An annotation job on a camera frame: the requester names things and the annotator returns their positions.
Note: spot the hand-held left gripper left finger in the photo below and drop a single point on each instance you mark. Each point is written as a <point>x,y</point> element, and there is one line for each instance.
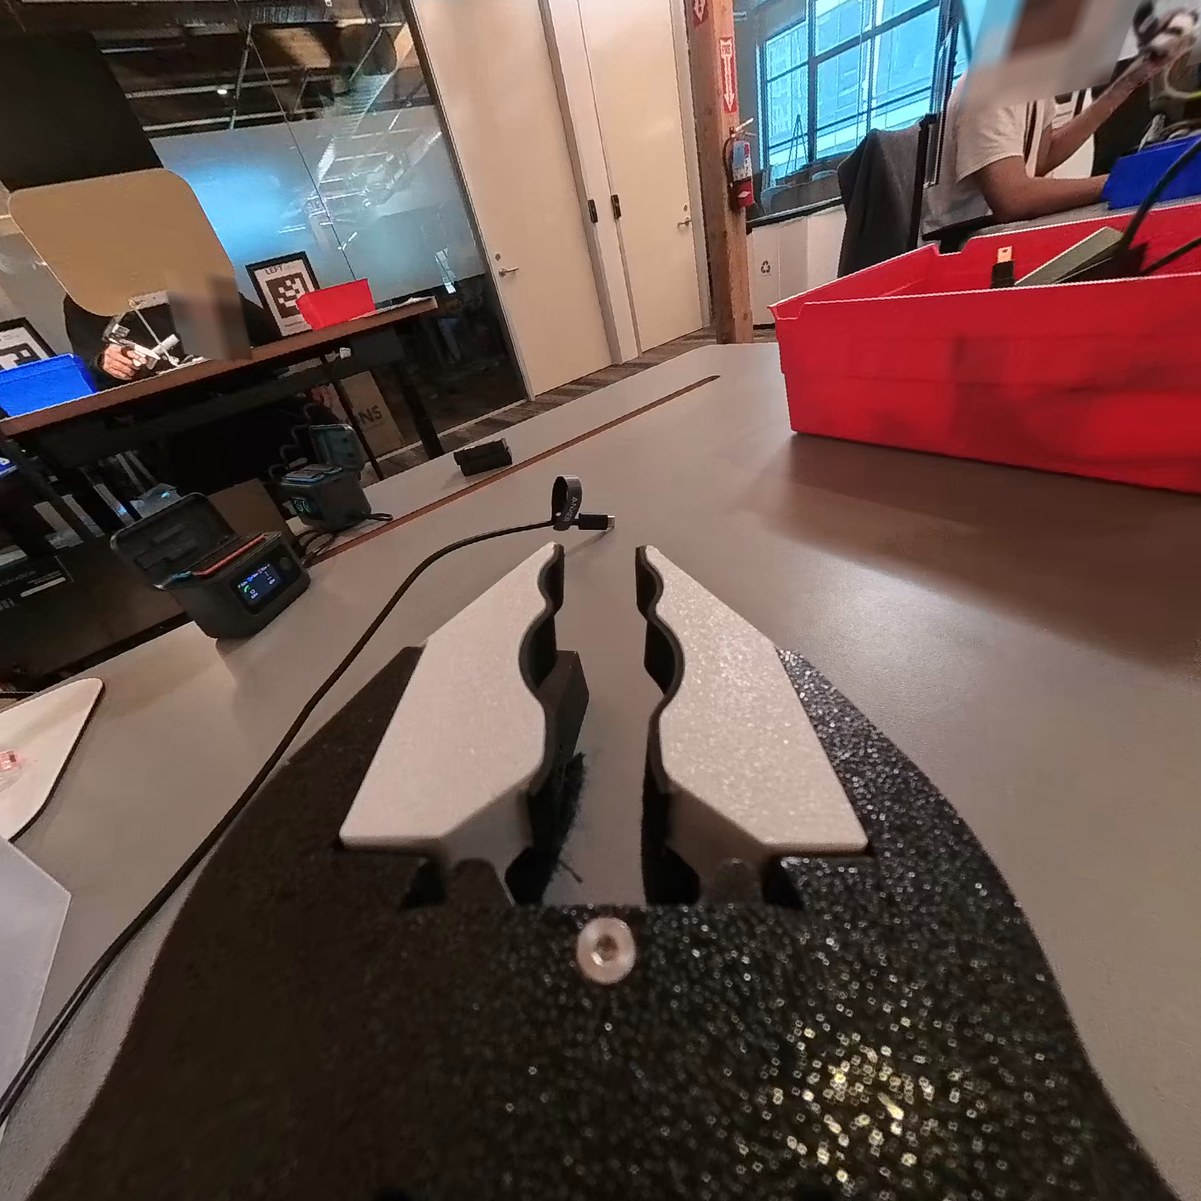
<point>451,751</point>

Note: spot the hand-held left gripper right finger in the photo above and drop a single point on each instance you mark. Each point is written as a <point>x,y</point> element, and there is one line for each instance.
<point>751,751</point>

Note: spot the large red plastic bin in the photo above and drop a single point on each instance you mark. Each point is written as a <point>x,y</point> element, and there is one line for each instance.
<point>986,375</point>

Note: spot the clear plastic bin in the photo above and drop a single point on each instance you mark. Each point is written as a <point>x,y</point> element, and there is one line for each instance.
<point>28,939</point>

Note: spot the black usb hub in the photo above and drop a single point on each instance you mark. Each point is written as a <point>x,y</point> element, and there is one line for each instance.
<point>1003,273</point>

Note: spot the grey usb hub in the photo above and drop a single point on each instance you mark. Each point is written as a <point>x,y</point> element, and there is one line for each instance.
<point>1070,258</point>

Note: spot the black battery charger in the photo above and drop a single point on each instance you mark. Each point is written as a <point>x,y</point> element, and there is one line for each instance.
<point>324,503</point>

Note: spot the black battery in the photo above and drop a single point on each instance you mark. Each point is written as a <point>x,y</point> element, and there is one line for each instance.
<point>484,460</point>

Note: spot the black charging case with screen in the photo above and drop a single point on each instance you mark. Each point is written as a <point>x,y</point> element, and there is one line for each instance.
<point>188,564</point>

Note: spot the dark-legged work table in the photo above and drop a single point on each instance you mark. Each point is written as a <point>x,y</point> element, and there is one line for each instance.
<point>235,371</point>

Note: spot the small white red-tagged item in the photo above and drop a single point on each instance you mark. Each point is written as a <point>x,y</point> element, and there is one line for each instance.
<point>9,763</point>

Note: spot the small red bin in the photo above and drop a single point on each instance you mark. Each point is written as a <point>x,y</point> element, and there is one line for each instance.
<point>338,305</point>

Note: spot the white cabinet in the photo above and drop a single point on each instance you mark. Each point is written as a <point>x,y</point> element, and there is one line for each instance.
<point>799,273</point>

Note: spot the wooden pillar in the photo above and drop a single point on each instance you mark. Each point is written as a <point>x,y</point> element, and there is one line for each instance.
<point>719,264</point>

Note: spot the framed black-white marker sign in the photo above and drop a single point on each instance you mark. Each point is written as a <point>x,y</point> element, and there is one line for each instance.
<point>282,291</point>
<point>24,348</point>

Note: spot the small blue bin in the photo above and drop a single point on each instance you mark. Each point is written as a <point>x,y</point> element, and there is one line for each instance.
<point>48,390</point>

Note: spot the black jacket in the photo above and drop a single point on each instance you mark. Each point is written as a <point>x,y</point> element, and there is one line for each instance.
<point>883,207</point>

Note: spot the white door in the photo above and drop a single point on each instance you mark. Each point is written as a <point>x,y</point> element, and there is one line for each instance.
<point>525,188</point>
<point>648,170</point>

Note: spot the red fire extinguisher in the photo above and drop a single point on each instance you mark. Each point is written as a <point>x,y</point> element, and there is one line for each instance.
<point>741,170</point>

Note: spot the tan rounded board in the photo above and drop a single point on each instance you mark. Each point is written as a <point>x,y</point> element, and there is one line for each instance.
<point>114,235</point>

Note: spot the large paned window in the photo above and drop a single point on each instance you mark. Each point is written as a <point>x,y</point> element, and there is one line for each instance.
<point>844,75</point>

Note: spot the blue plastic bin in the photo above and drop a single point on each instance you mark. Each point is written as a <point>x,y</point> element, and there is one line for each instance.
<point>1126,178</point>

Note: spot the red wall sign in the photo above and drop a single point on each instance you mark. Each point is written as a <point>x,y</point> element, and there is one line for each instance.
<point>729,71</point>

